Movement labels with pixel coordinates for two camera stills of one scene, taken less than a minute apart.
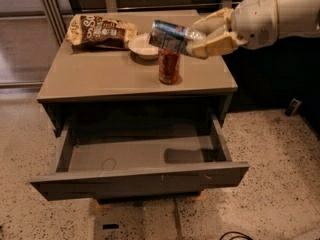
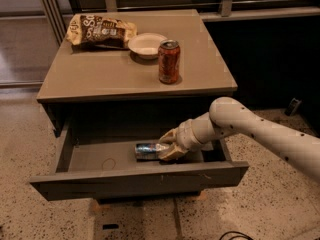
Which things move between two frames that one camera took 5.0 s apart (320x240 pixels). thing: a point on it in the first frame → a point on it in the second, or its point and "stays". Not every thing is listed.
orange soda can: x=168 y=66 stays
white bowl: x=141 y=47 stays
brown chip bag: x=100 y=31 stays
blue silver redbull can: x=173 y=36 → x=146 y=152
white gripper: x=256 y=20 → x=184 y=138
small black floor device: x=293 y=106 stays
